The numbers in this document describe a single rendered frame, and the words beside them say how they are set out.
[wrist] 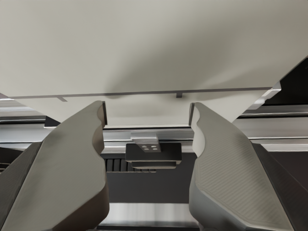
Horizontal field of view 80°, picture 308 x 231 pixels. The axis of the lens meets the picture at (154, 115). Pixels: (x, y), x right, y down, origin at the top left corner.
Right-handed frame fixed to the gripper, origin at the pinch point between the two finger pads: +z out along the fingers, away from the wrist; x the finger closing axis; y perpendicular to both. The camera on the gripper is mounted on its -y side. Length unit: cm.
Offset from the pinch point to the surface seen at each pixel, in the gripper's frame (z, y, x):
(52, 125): 7.4, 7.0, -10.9
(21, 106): 10.4, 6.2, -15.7
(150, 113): 3.7, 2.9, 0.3
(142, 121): 5.3, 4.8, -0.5
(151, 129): 7.7, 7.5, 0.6
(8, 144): 28, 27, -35
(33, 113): 12.3, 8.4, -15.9
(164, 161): 17.6, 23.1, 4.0
